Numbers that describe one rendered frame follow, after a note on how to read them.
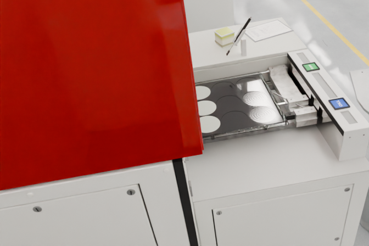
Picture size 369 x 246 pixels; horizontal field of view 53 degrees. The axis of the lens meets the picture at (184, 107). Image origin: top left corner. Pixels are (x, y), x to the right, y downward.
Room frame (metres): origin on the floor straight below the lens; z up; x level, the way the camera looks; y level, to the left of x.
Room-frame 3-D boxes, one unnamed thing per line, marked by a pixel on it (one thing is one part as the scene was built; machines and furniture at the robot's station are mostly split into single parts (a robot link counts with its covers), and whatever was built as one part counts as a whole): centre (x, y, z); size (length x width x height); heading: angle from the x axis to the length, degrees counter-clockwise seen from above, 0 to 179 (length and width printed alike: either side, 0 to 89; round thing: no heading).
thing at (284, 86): (1.23, -0.45, 0.87); 0.36 x 0.08 x 0.03; 1
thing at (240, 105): (1.21, -0.18, 0.90); 0.34 x 0.34 x 0.01; 1
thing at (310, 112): (1.07, -0.45, 0.89); 0.08 x 0.03 x 0.03; 91
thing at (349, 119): (1.15, -0.55, 0.89); 0.55 x 0.09 x 0.14; 1
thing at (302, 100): (1.15, -0.45, 0.89); 0.08 x 0.03 x 0.03; 91
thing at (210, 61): (1.60, -0.27, 0.89); 0.62 x 0.35 x 0.14; 91
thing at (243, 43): (1.46, -0.29, 1.03); 0.06 x 0.04 x 0.13; 91
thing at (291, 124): (1.09, -0.24, 0.84); 0.50 x 0.02 x 0.03; 91
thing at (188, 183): (1.01, 0.04, 1.02); 0.82 x 0.03 x 0.40; 1
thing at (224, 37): (1.59, -0.24, 1.00); 0.07 x 0.07 x 0.07; 19
